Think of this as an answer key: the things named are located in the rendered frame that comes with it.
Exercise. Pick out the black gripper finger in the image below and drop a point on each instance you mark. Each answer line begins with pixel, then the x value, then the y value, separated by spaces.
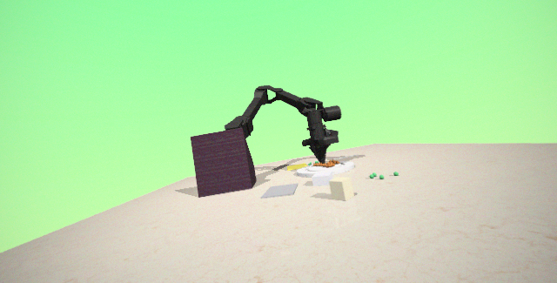
pixel 315 153
pixel 321 151

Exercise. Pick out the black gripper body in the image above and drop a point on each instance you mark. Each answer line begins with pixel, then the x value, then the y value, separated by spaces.
pixel 318 137

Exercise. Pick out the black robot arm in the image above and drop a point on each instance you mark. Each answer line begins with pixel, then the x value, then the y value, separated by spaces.
pixel 306 106

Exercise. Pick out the beige cube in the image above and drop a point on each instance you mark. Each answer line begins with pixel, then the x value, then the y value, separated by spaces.
pixel 341 188

